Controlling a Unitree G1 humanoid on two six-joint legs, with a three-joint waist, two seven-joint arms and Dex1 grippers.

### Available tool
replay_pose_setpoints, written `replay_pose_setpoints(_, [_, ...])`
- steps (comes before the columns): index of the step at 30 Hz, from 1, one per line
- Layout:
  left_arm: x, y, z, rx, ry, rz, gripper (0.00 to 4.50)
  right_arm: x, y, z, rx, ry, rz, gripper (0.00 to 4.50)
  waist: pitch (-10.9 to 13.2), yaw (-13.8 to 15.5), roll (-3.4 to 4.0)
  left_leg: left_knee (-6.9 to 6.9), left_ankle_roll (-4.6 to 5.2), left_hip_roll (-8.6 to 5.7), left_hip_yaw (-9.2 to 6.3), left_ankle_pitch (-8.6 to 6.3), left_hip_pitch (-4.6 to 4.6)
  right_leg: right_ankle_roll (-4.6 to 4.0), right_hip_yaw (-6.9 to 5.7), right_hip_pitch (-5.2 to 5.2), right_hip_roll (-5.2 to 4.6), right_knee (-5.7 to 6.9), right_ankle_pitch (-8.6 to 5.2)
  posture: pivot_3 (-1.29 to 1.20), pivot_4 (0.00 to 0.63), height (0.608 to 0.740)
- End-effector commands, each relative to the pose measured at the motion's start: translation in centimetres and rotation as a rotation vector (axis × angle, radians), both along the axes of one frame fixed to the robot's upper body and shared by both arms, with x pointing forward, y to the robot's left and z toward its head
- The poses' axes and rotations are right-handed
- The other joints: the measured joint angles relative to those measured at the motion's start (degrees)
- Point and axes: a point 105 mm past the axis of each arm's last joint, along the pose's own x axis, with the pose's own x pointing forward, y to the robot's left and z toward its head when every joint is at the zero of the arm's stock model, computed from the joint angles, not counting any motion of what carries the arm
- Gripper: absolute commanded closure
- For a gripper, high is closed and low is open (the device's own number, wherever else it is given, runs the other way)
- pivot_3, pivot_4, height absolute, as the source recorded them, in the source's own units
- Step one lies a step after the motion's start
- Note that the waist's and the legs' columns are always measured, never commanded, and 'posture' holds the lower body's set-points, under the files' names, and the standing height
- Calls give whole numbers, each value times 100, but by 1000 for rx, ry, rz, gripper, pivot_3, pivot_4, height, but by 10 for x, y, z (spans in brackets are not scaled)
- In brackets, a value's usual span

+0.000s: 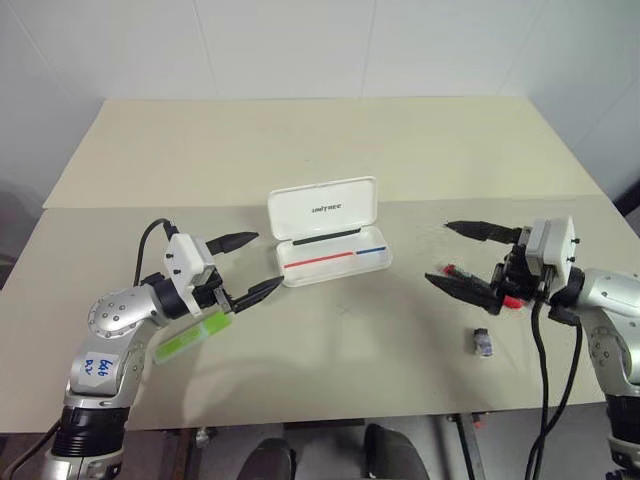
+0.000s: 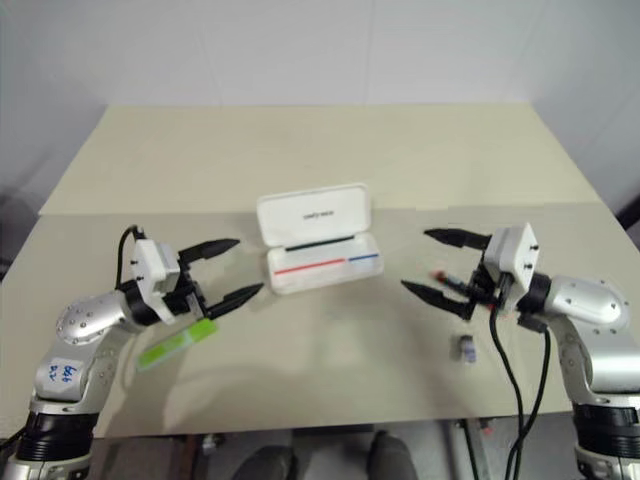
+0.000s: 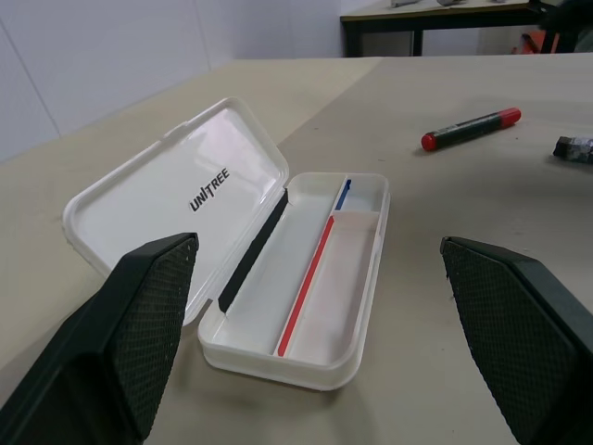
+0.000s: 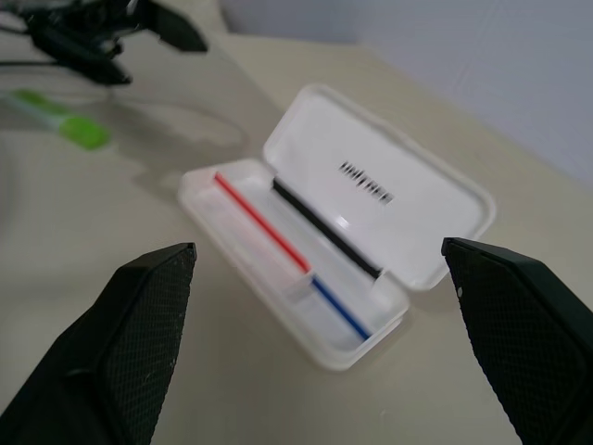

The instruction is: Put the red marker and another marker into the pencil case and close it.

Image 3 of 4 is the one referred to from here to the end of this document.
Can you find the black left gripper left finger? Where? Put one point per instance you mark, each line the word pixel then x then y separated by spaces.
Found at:
pixel 92 352

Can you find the dark grey eraser block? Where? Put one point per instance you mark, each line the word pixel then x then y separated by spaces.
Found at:
pixel 574 148

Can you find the white Unitree pencil case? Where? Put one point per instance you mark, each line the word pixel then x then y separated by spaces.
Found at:
pixel 139 204

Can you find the grey object on table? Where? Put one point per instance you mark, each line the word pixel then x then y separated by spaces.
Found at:
pixel 404 3
pixel 450 2

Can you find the orange object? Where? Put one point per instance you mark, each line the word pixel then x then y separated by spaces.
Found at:
pixel 533 42

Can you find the black-framed wooden table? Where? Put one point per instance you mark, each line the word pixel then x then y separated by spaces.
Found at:
pixel 384 25

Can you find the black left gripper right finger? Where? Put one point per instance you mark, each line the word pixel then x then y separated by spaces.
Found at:
pixel 523 343

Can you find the black marker with red caps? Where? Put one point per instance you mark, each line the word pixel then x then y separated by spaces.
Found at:
pixel 468 127

